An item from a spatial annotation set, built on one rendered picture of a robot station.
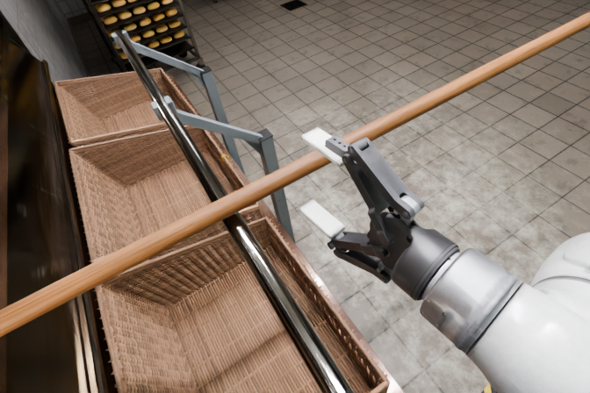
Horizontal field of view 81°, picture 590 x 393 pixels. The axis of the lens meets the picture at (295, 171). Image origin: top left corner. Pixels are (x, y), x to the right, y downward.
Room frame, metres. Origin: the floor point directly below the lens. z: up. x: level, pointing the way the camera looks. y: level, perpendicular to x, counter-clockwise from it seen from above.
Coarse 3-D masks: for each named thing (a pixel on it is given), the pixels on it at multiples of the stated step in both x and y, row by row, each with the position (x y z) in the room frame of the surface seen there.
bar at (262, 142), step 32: (160, 96) 0.71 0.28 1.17; (224, 128) 0.73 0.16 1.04; (192, 160) 0.47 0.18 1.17; (224, 192) 0.39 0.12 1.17; (224, 224) 0.33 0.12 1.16; (288, 224) 0.77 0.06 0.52; (256, 256) 0.25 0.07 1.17; (288, 320) 0.16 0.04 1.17; (320, 352) 0.12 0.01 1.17; (320, 384) 0.09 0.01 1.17
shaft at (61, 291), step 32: (576, 32) 0.67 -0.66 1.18; (512, 64) 0.58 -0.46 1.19; (448, 96) 0.51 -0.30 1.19; (384, 128) 0.45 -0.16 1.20; (320, 160) 0.39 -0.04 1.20; (256, 192) 0.35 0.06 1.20; (192, 224) 0.30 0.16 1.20; (128, 256) 0.27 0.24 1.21; (64, 288) 0.24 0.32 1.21; (0, 320) 0.21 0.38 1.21
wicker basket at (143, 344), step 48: (96, 288) 0.44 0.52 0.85; (144, 288) 0.48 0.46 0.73; (192, 288) 0.52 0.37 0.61; (240, 288) 0.51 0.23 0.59; (144, 336) 0.35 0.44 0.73; (192, 336) 0.38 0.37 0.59; (240, 336) 0.36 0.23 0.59; (288, 336) 0.34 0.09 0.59; (336, 336) 0.32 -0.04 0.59; (144, 384) 0.23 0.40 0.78; (192, 384) 0.26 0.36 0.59; (240, 384) 0.24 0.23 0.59; (288, 384) 0.23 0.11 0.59; (384, 384) 0.16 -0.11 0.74
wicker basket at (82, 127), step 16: (64, 80) 1.55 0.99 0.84; (80, 80) 1.57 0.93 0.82; (96, 80) 1.60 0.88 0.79; (112, 80) 1.63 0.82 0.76; (128, 80) 1.66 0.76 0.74; (160, 80) 1.72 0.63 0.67; (64, 96) 1.45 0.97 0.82; (80, 96) 1.55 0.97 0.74; (96, 96) 1.58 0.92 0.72; (112, 96) 1.61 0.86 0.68; (128, 96) 1.64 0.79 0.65; (144, 96) 1.68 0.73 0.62; (176, 96) 1.57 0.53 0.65; (64, 112) 1.26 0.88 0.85; (80, 112) 1.42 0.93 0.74; (112, 112) 1.59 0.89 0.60; (128, 112) 1.59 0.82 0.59; (144, 112) 1.57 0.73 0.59; (192, 112) 1.29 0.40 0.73; (80, 128) 1.24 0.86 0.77; (96, 128) 1.39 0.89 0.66; (112, 128) 1.47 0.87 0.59; (128, 128) 1.14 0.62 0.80; (144, 128) 1.15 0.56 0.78; (160, 128) 1.18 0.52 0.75; (80, 144) 1.06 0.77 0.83; (176, 144) 1.19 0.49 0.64; (112, 160) 1.08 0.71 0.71; (128, 176) 1.10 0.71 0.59
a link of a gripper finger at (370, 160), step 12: (372, 144) 0.27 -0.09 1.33; (360, 156) 0.26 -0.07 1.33; (372, 156) 0.26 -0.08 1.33; (372, 168) 0.24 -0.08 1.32; (384, 168) 0.25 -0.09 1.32; (372, 180) 0.24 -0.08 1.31; (384, 180) 0.23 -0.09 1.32; (396, 180) 0.23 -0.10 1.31; (384, 192) 0.22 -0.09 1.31; (396, 192) 0.22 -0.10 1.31; (408, 192) 0.22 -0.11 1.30; (396, 204) 0.21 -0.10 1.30; (420, 204) 0.21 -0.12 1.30; (408, 216) 0.20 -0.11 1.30
